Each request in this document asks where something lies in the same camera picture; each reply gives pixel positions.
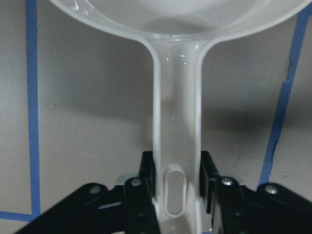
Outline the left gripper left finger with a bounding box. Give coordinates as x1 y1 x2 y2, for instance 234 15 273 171
17 151 160 234

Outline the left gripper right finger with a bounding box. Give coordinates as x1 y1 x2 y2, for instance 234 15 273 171
199 151 312 234

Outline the beige plastic dustpan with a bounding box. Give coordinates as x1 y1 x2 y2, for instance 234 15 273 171
47 0 312 234

